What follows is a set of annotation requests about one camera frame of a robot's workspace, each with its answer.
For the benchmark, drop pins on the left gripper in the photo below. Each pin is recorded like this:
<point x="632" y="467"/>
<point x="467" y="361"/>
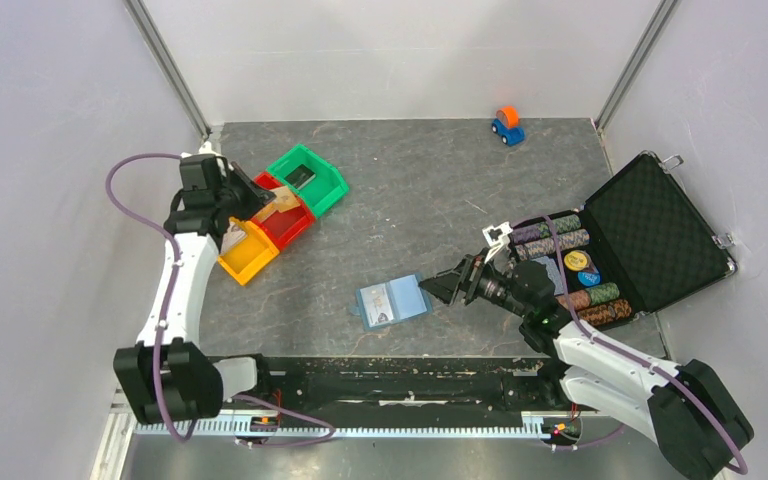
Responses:
<point x="256" y="194"/>

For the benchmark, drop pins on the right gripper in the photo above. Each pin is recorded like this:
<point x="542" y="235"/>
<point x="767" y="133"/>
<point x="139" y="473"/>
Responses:
<point x="465" y="277"/>

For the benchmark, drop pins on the gold credit card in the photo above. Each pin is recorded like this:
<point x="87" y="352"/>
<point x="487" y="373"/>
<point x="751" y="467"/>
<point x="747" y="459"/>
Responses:
<point x="284" y="201"/>

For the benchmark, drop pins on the blue leather card holder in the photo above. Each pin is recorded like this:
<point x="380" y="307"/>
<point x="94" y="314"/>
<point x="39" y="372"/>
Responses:
<point x="408" y="301"/>

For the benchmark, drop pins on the white VIP credit card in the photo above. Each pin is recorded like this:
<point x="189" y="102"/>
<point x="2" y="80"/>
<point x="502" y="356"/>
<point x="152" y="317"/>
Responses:
<point x="377" y="306"/>

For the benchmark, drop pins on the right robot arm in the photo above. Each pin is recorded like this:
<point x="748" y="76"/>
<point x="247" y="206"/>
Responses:
<point x="684" y="409"/>

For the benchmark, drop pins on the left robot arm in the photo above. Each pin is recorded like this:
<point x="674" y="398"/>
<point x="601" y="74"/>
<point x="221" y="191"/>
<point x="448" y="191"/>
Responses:
<point x="165" y="376"/>

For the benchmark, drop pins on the grey card in yellow bin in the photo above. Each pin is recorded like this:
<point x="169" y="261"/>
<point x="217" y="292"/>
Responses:
<point x="233" y="236"/>

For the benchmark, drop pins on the dark card in green bin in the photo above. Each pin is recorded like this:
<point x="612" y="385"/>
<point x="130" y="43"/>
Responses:
<point x="301" y="176"/>

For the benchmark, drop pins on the red plastic bin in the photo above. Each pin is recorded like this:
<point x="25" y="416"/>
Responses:
<point x="284" y="228"/>

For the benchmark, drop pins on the green plastic bin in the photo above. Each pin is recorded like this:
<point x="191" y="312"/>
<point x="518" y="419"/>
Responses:
<point x="319" y="184"/>

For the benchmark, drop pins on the yellow plastic bin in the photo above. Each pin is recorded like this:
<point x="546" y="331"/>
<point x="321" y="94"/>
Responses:
<point x="252" y="255"/>

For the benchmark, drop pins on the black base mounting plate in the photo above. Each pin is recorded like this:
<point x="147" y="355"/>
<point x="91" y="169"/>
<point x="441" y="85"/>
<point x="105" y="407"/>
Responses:
<point x="410" y="392"/>

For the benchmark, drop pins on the yellow dealer chip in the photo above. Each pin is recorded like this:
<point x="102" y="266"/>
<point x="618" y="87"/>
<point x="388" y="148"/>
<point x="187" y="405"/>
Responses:
<point x="577" y="260"/>

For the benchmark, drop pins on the blue dealer chip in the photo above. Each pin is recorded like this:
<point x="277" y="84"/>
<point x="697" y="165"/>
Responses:
<point x="589" y="278"/>

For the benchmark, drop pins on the blue orange toy car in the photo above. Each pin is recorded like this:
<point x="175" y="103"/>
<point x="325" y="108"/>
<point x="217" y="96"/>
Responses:
<point x="506" y="125"/>

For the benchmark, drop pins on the black poker chip case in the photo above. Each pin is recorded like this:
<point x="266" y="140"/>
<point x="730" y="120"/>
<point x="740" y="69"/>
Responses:
<point x="642" y="233"/>

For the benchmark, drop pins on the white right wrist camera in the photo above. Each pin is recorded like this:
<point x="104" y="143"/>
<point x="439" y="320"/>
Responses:
<point x="497" y="238"/>

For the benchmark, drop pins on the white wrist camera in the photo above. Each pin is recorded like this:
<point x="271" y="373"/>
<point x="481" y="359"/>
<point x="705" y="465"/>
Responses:
<point x="497" y="238"/>
<point x="207" y="149"/>

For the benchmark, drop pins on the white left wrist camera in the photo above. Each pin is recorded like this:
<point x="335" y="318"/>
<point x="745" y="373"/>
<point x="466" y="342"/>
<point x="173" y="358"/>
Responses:
<point x="207" y="149"/>

